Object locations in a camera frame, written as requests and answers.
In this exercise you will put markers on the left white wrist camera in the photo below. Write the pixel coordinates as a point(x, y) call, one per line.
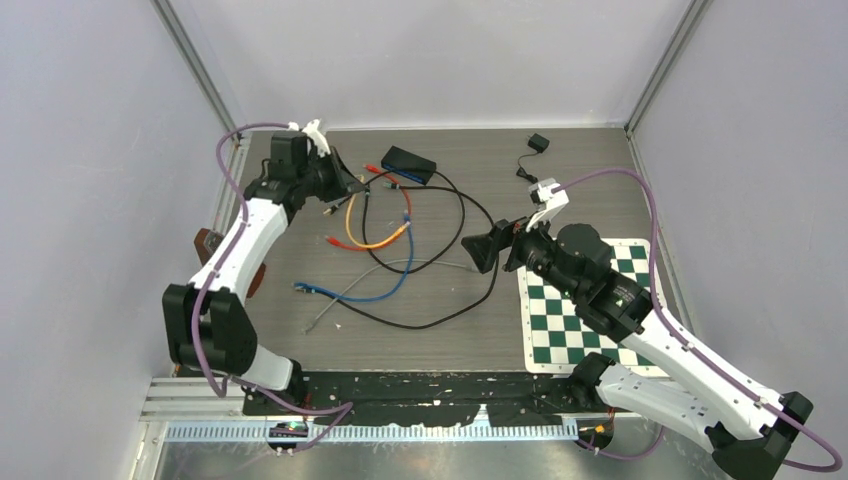
point(319, 144)

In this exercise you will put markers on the black power adapter with cord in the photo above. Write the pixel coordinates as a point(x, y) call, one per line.
point(538, 145)

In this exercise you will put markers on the green white chessboard mat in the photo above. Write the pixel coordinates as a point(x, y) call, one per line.
point(558, 334)

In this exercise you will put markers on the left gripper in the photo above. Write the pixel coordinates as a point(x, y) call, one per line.
point(341, 174)

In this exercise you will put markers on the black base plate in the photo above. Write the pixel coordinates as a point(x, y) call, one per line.
point(429, 399)

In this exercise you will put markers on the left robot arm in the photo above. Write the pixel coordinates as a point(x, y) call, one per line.
point(207, 326)

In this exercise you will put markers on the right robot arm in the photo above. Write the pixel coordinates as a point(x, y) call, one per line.
point(746, 427)

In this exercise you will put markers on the brown object at left edge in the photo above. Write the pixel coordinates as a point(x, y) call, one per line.
point(206, 243)

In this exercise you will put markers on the black switch with blue ports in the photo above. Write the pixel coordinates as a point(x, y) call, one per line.
point(408, 165)

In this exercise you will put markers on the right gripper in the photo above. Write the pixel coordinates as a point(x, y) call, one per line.
point(483, 249)

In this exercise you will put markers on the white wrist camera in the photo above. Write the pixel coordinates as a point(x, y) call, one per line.
point(319, 144)
point(549, 198)

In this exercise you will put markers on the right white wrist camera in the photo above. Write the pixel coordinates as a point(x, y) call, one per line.
point(549, 198)

